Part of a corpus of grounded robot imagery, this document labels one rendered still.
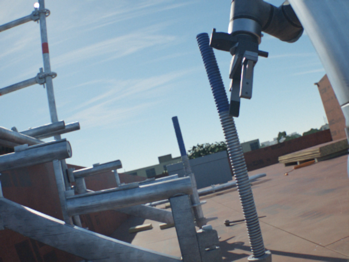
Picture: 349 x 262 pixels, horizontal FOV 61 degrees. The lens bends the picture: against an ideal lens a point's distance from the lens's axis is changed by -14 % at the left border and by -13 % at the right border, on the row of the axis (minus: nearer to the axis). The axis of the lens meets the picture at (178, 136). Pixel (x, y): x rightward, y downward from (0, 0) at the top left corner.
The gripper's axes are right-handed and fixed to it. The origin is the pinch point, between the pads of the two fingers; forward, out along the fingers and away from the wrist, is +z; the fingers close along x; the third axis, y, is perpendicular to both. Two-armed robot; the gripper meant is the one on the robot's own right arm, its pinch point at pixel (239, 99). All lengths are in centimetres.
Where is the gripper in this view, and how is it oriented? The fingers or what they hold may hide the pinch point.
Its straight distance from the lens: 81.6
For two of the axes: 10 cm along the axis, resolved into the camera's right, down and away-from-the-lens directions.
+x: -0.5, 2.5, 9.7
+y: 9.9, 1.7, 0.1
